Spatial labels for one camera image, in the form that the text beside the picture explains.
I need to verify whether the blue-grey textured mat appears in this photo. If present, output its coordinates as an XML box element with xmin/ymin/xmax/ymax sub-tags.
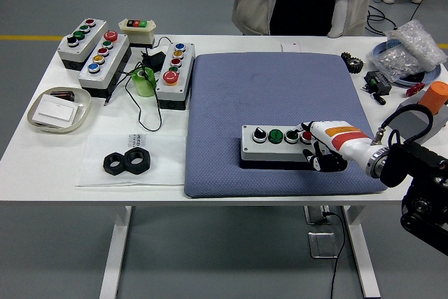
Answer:
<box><xmin>183</xmin><ymin>52</ymin><xmax>391</xmax><ymax>198</ymax></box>

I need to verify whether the grey five-button control box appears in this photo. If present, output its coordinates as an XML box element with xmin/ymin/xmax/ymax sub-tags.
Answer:
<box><xmin>155</xmin><ymin>41</ymin><xmax>196</xmax><ymax>111</ymax></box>
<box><xmin>77</xmin><ymin>30</ymin><xmax>133</xmax><ymax>99</ymax></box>

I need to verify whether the cream three-button switch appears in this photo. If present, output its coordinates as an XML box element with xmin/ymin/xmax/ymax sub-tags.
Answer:
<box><xmin>118</xmin><ymin>18</ymin><xmax>157</xmax><ymax>49</ymax></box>

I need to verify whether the black metal gear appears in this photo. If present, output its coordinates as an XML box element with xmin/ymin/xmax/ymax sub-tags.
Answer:
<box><xmin>340</xmin><ymin>50</ymin><xmax>365</xmax><ymax>74</ymax></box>

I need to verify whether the red clip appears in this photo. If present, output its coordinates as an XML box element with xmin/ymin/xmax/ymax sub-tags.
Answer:
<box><xmin>405</xmin><ymin>82</ymin><xmax>426</xmax><ymax>97</ymax></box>

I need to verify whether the metal floor socket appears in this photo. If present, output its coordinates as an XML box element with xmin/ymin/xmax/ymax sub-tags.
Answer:
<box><xmin>307</xmin><ymin>230</ymin><xmax>339</xmax><ymax>259</ymax></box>

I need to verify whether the clear bag of metal parts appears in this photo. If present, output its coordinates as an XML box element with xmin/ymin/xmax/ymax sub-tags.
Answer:
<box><xmin>367</xmin><ymin>46</ymin><xmax>426</xmax><ymax>82</ymax></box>

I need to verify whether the green tape roll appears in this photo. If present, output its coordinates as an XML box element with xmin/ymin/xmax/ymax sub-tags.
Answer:
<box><xmin>132</xmin><ymin>67</ymin><xmax>156</xmax><ymax>97</ymax></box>

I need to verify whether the grey block holder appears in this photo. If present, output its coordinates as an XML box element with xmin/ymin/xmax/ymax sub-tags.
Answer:
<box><xmin>393</xmin><ymin>95</ymin><xmax>448</xmax><ymax>146</ymax></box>

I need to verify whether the thin black cord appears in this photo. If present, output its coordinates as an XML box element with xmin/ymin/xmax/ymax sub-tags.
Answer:
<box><xmin>103</xmin><ymin>35</ymin><xmax>174</xmax><ymax>132</ymax></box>

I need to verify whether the clear printed plastic bag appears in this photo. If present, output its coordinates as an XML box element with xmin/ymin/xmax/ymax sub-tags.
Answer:
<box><xmin>76</xmin><ymin>133</ymin><xmax>187</xmax><ymax>188</ymax></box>

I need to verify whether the black power cable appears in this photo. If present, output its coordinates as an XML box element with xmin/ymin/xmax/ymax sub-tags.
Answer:
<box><xmin>323</xmin><ymin>210</ymin><xmax>347</xmax><ymax>299</ymax></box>

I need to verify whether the bubble wrap bag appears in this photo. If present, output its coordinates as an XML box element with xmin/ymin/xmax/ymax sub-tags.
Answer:
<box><xmin>386</xmin><ymin>18</ymin><xmax>448</xmax><ymax>73</ymax></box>

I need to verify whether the beige shallow tray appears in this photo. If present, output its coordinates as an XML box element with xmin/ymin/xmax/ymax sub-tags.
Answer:
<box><xmin>27</xmin><ymin>86</ymin><xmax>92</xmax><ymax>134</ymax></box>

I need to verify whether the white table leg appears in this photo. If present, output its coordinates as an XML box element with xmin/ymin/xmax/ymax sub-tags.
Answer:
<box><xmin>342</xmin><ymin>204</ymin><xmax>382</xmax><ymax>299</ymax></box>
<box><xmin>99</xmin><ymin>205</ymin><xmax>133</xmax><ymax>299</ymax></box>

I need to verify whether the black module green terminal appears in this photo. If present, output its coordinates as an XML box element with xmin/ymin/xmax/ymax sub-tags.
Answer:
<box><xmin>363</xmin><ymin>70</ymin><xmax>393</xmax><ymax>96</ymax></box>

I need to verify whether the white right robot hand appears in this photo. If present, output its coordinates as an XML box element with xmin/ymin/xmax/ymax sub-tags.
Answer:
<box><xmin>295</xmin><ymin>120</ymin><xmax>374</xmax><ymax>174</ymax></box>

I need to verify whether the black power adapter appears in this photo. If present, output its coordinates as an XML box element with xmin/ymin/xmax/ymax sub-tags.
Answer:
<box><xmin>141</xmin><ymin>50</ymin><xmax>167</xmax><ymax>71</ymax></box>

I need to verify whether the dark small cylinder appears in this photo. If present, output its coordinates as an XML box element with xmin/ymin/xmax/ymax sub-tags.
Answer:
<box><xmin>50</xmin><ymin>90</ymin><xmax>76</xmax><ymax>102</ymax></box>

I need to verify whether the grey four-button control box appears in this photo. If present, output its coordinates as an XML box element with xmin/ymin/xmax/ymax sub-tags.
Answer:
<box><xmin>239</xmin><ymin>123</ymin><xmax>318</xmax><ymax>171</ymax></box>
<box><xmin>57</xmin><ymin>18</ymin><xmax>109</xmax><ymax>71</ymax></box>

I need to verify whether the white wall switch plate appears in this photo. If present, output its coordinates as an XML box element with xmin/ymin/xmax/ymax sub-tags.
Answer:
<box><xmin>33</xmin><ymin>97</ymin><xmax>80</xmax><ymax>125</ymax></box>

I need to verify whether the black hex nut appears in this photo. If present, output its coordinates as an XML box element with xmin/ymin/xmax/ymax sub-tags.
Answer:
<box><xmin>124</xmin><ymin>147</ymin><xmax>152</xmax><ymax>174</ymax></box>
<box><xmin>102</xmin><ymin>151</ymin><xmax>131</xmax><ymax>175</ymax></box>

